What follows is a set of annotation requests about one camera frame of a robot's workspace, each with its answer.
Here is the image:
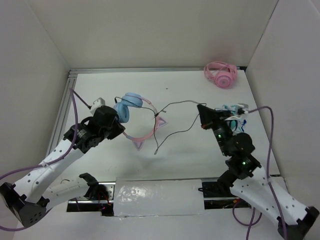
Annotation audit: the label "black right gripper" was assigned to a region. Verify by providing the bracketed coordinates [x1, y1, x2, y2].
[196, 103, 233, 155]

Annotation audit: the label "black headphone cable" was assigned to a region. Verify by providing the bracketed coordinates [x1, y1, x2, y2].
[114, 96, 208, 155]

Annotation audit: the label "blue pink cat-ear headphones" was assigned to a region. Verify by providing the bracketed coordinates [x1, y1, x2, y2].
[113, 92, 168, 154]

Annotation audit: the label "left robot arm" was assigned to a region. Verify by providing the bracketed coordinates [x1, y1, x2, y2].
[0, 105, 125, 228]

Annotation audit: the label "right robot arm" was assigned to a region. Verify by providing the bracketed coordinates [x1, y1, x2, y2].
[197, 104, 320, 240]

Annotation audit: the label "teal cat-ear headphones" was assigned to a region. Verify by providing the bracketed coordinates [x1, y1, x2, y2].
[222, 104, 247, 134]

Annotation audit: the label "white taped cover plate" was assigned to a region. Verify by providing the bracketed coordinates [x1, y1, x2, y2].
[113, 179, 205, 217]

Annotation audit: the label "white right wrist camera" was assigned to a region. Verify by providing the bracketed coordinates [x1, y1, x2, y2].
[225, 103, 249, 121]

